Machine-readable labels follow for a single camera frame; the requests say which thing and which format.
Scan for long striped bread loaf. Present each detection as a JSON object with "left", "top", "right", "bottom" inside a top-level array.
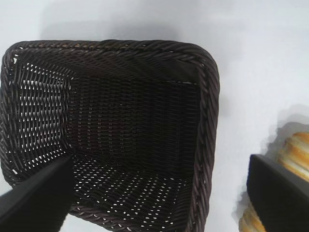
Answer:
[{"left": 238, "top": 131, "right": 309, "bottom": 232}]

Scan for dark brown wicker basket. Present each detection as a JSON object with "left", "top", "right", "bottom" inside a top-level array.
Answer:
[{"left": 0, "top": 40, "right": 221, "bottom": 232}]

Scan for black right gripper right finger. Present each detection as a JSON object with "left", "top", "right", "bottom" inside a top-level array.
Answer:
[{"left": 245, "top": 154, "right": 309, "bottom": 232}]

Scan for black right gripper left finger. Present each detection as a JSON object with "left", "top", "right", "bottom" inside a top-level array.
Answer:
[{"left": 0, "top": 155, "right": 74, "bottom": 232}]

